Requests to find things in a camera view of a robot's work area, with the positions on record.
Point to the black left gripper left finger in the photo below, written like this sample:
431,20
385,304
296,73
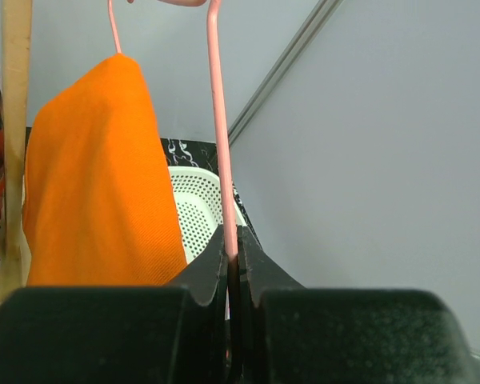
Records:
163,334

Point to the wooden clothes rack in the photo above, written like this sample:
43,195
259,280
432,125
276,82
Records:
16,41

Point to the orange trousers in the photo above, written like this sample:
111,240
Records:
99,207

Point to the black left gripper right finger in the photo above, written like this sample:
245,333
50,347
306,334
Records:
294,334

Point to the pink wire hanger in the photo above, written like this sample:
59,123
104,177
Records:
230,212

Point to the white perforated plastic basket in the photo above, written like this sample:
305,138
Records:
198,200

